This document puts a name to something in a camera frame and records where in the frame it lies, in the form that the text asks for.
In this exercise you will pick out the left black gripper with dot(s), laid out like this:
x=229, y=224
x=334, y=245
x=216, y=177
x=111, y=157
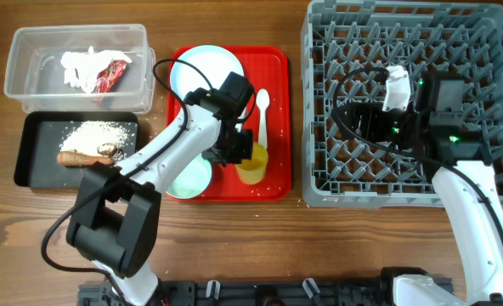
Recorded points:
x=243, y=153

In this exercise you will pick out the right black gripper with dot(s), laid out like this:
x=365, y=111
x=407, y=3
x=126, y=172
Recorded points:
x=371, y=111

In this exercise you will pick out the yellow plastic cup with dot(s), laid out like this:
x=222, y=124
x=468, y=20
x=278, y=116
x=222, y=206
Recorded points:
x=253, y=171

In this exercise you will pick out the green bowl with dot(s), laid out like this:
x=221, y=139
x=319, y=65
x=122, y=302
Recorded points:
x=192, y=181

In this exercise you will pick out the pile of rice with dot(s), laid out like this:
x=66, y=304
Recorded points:
x=89, y=135

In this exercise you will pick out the brown food scrap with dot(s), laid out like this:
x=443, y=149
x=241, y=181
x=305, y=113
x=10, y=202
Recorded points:
x=107, y=150

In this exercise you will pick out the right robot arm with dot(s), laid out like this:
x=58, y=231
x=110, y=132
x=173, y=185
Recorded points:
x=429, y=128

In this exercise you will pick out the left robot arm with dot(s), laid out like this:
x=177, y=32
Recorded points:
x=114, y=220

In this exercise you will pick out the grey dishwasher rack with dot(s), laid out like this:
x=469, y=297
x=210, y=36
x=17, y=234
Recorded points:
x=342, y=42

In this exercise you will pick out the black waste tray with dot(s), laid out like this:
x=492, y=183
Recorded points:
x=44, y=132

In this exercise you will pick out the white plastic spoon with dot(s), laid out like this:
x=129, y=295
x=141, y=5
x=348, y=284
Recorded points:
x=263, y=101

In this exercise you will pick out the large light blue plate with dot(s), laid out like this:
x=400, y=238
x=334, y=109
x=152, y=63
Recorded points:
x=214, y=62

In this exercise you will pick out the red plastic tray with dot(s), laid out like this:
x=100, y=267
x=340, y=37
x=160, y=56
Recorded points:
x=265, y=67

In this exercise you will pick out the red snack wrapper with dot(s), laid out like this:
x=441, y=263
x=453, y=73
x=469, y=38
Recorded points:
x=107, y=78

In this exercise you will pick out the carrot piece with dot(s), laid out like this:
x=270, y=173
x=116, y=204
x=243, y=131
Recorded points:
x=73, y=159

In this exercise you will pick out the clear plastic bin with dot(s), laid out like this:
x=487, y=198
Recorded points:
x=36, y=78

